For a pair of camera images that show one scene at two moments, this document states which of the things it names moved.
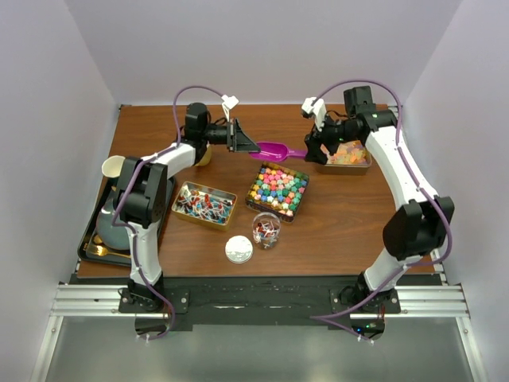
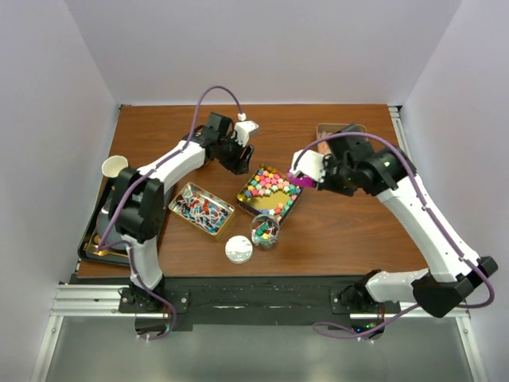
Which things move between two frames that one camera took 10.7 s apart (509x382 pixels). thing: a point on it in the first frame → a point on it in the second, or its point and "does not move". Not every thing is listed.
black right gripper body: (332, 134) → (337, 178)
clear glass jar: (266, 229) does not move
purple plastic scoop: (273, 152) → (301, 181)
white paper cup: (112, 165) does not move
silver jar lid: (238, 249) does not move
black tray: (91, 229) does not move
